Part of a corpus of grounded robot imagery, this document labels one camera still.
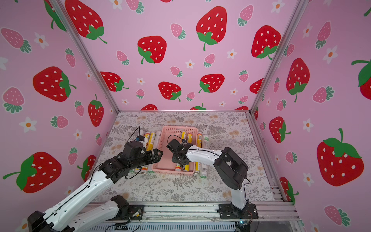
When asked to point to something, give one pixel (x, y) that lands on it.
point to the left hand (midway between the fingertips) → (158, 153)
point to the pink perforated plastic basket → (163, 134)
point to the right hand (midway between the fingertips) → (180, 155)
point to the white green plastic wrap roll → (204, 168)
